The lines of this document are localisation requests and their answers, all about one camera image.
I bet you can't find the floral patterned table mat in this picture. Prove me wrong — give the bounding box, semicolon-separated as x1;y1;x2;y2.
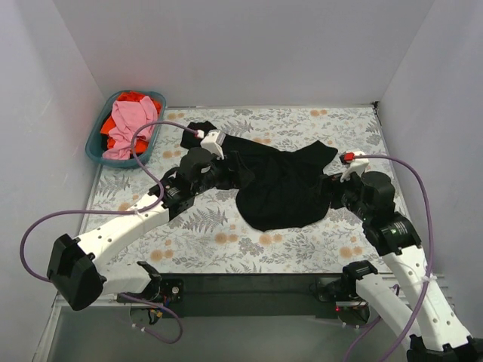
88;107;387;273

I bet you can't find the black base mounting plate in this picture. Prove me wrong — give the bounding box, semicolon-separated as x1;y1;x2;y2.
150;271;373;320

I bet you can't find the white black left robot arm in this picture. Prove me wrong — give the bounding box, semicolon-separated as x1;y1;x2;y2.
47;148;254;311

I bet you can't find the black t shirt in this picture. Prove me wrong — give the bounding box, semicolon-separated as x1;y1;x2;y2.
180;121;337;232

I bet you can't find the pink t shirt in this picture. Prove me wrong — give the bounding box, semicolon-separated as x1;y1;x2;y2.
102;95;158;161

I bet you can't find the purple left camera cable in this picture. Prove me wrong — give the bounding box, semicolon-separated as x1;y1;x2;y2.
20;121;197;344

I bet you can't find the orange t shirt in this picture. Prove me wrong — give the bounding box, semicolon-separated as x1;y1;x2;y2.
98;90;163;155

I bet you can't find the purple camera cable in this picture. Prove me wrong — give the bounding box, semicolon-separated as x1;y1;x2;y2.
341;152;435;362
20;121;197;344

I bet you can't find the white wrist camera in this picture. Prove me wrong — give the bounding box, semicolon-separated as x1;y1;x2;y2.
195;130;226;160
340;151;369;183

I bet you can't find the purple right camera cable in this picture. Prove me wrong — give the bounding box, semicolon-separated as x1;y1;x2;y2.
341;152;435;362

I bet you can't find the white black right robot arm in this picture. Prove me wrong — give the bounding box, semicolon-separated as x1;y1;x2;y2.
321;171;482;361

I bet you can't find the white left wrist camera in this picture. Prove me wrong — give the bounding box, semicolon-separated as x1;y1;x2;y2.
195;130;226;160

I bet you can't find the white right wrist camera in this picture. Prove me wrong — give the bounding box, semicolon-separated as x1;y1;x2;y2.
340;151;369;183

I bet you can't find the teal plastic laundry basket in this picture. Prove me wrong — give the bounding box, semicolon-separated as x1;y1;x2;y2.
85;90;166;169

